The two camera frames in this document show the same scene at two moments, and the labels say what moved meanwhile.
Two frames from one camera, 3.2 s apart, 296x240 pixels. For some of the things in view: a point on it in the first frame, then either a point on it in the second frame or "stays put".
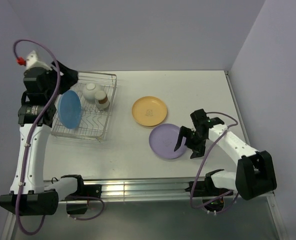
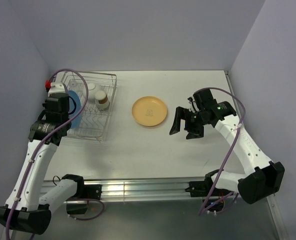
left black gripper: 69,78 -> 44,105
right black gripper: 198,150 -> 181,113
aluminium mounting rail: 141,188 stays put
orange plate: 149,111 stays put
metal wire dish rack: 94,120 stays put
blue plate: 69,109 stays put
